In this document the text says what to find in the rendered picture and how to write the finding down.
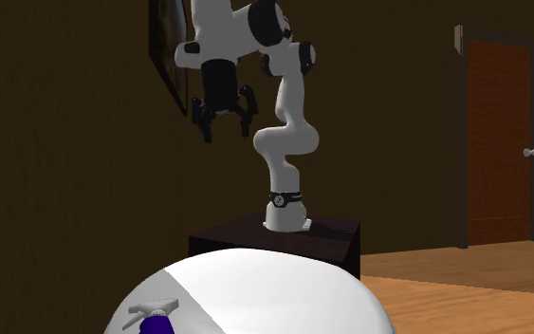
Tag dark framed wall picture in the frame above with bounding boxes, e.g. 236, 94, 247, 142
148, 0, 189, 118

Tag brown door with silver knob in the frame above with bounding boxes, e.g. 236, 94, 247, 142
453, 24, 534, 250

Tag dark robot stand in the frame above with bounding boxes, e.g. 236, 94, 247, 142
188, 211, 361, 281

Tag blue spray bottle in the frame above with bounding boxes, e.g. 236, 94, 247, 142
121, 298, 181, 334

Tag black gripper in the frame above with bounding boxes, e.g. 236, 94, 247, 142
190, 59, 259, 144

